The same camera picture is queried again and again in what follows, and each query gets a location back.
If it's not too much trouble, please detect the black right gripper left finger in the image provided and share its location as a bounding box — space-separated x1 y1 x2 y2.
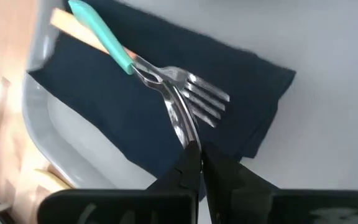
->
37 141 202 224

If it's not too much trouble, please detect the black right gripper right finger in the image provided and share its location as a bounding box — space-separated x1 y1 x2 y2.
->
201 141 358 224

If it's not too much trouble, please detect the navy cloth napkin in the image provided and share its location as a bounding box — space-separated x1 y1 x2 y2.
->
28 0 297 200

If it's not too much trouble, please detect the fork with orange handle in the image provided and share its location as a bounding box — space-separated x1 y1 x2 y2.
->
49 7 231 129

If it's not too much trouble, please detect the spoon with teal handle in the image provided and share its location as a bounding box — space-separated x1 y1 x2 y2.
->
67 0 203 154

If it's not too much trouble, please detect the grey plastic tray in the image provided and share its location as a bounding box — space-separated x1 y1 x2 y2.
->
21 0 358 191

